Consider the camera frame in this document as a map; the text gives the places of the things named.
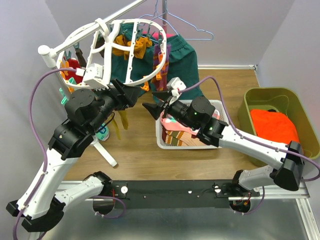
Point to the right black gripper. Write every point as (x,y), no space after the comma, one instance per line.
(155,109)

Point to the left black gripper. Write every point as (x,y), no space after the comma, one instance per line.
(123,102)

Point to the pink patterned sock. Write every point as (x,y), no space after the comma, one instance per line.
(171,124)

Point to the white round clip hanger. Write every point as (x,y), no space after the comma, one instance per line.
(103,59)

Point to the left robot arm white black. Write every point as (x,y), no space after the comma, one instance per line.
(41,206)

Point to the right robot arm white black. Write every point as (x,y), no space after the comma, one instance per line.
(284,166)

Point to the purple striped hanging sock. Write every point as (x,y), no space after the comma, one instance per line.
(161,78)

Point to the orange clothespin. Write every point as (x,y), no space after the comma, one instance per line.
(145,87)

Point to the white laundry basket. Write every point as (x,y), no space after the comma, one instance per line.
(159,129)

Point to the green trousers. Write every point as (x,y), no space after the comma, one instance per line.
(183,61)

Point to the dark brown hanging sock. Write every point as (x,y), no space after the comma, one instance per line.
(81,60)

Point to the red hanging garment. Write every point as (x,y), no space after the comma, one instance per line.
(74,64)

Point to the pink garment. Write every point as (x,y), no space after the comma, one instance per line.
(155,36)

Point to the white drying rack pole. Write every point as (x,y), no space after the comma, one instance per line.
(104,33)

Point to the vertical metal pole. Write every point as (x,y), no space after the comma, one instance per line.
(164,15)

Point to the orange cloth in bin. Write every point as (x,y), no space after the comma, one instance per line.
(274,126)

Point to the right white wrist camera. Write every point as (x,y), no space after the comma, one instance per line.
(174,86)

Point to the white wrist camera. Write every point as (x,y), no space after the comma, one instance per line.
(95,77)
(174,86)

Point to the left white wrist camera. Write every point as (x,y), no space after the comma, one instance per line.
(95,77)

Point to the blue wire hanger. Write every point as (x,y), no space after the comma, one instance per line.
(201,34)

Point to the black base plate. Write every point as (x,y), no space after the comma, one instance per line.
(157,201)

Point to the aluminium rail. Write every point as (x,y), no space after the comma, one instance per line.
(282,192)

